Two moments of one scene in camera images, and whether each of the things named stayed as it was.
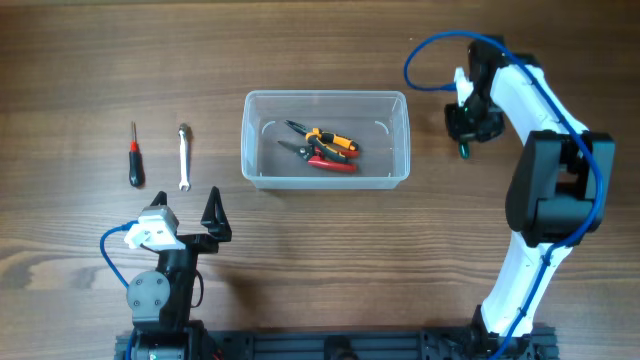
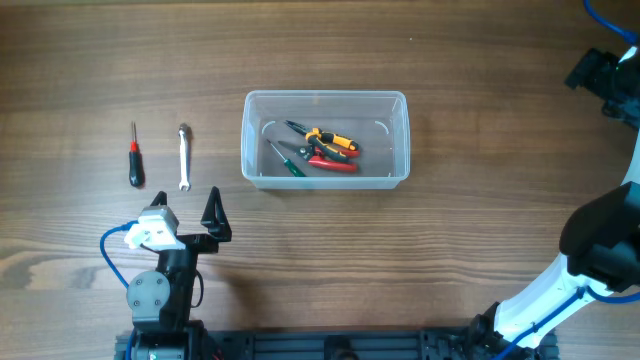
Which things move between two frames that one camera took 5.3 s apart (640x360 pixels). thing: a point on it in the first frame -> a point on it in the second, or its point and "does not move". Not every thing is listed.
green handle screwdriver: x=465 y=150 -> x=289 y=164
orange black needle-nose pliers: x=325 y=142 does not move
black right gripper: x=458 y=129 -> x=593 y=79
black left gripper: x=217 y=224 does not move
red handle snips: x=317 y=159 does not move
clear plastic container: x=377 y=121 does not move
